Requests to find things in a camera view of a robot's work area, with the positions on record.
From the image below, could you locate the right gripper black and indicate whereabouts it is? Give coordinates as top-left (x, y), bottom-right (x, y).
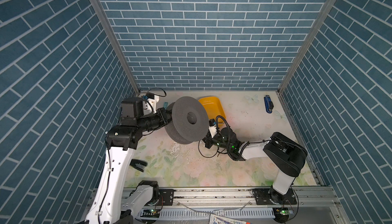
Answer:
top-left (197, 131), bottom-right (231, 152)

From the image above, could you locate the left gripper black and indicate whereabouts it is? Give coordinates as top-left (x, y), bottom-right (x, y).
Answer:
top-left (136, 108), bottom-right (177, 133)

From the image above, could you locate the grey cable spool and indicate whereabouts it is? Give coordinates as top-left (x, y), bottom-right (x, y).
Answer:
top-left (164, 96), bottom-right (209, 144)

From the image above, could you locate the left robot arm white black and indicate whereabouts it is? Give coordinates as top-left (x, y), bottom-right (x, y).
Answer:
top-left (84, 93), bottom-right (171, 224)

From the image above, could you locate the yellow plastic tray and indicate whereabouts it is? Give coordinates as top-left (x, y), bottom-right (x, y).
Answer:
top-left (199, 96), bottom-right (226, 120)

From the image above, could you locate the black stapler on table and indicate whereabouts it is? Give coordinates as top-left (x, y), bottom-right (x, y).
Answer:
top-left (130, 159), bottom-right (148, 173)

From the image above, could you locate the blue stapler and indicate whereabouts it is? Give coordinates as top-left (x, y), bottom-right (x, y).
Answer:
top-left (264, 95), bottom-right (274, 114)

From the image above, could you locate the printed paper sheet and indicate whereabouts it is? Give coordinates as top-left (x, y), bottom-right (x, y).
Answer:
top-left (209, 214), bottom-right (250, 224)

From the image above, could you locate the right green circuit board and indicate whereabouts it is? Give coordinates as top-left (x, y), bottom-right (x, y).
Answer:
top-left (273, 208), bottom-right (293, 224)

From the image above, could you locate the green circuit board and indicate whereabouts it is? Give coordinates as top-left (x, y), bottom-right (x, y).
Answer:
top-left (273, 208), bottom-right (293, 224)
top-left (140, 209), bottom-right (161, 219)

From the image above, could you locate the left green circuit board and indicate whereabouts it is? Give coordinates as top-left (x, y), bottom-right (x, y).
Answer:
top-left (140, 209), bottom-right (161, 219)

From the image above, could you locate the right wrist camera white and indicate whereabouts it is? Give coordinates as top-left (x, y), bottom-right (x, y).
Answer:
top-left (209, 119), bottom-right (217, 138)

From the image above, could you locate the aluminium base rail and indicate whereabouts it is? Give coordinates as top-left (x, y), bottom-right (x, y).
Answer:
top-left (121, 186), bottom-right (349, 224)

